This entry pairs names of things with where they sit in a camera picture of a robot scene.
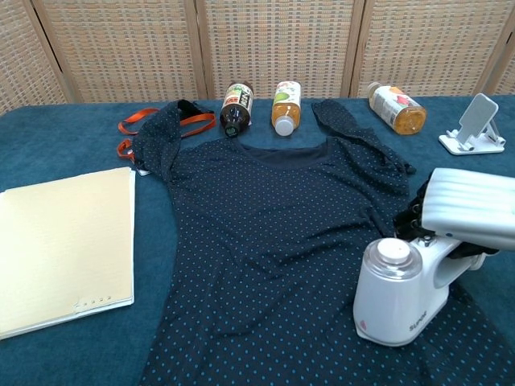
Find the dark brown tea bottle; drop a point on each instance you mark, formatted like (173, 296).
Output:
(237, 108)

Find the white cap yellow tea bottle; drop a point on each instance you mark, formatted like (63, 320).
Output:
(286, 106)

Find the silver handheld device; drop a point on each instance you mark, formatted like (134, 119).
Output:
(386, 297)

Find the woven wooden folding screen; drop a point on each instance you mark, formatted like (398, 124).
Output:
(281, 44)

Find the cream paper folder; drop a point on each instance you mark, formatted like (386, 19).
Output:
(64, 249)

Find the white folding phone stand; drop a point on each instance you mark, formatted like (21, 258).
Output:
(475, 120)

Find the fruit label amber juice bottle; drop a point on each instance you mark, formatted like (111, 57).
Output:
(396, 106)

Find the navy polka dot shirt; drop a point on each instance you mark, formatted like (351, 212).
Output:
(261, 241)

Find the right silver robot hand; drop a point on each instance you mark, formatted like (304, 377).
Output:
(470, 205)

